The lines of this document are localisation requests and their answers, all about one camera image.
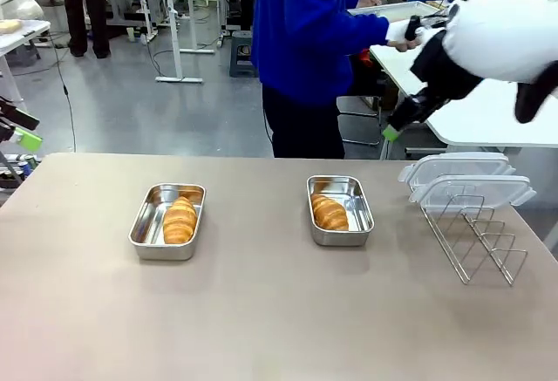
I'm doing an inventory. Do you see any black hanging cable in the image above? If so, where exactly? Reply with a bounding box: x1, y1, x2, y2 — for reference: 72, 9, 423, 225
46, 34, 78, 153

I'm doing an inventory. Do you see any person in black clothes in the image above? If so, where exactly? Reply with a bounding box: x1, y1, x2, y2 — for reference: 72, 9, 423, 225
50, 0, 111, 58

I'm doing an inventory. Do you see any person's right forearm blue sleeve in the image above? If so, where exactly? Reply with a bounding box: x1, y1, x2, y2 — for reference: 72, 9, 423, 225
346, 9, 391, 47

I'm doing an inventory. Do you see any metal wire lid rack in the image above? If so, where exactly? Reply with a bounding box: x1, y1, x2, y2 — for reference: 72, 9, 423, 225
420, 194, 529, 288

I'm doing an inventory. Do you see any white table with metal legs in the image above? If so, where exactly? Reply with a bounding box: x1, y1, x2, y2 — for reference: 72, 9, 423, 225
369, 43, 558, 160

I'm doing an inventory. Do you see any golden brown croissant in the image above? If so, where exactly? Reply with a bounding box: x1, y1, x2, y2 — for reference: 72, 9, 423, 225
162, 196, 198, 245
310, 193, 350, 232

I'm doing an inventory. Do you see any person in blue sweater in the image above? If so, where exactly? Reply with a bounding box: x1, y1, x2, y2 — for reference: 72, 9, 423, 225
250, 0, 391, 160

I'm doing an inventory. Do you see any clear plastic container lid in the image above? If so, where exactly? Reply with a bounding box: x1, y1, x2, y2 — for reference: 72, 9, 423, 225
408, 173, 538, 208
397, 152, 517, 191

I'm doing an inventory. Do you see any grey rounded machine cover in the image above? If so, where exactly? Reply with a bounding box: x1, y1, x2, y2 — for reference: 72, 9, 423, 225
0, 0, 45, 23

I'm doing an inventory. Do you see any person's right hand white glove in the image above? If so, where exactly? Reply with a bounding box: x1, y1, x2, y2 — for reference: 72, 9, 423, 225
386, 18, 425, 53

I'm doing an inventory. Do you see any grey plastic step stool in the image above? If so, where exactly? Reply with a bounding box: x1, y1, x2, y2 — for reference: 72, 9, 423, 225
229, 31, 259, 78

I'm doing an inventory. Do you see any white serving tray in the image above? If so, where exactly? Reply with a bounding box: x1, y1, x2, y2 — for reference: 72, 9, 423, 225
347, 0, 442, 24

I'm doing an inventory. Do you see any rectangular stainless steel container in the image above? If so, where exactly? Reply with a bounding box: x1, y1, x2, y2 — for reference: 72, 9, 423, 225
127, 183, 207, 262
306, 174, 375, 247

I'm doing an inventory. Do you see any white side table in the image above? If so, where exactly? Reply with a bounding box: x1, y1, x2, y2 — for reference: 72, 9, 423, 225
0, 18, 51, 107

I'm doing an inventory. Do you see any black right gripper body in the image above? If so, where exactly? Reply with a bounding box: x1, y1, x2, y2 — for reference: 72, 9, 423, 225
405, 36, 483, 116

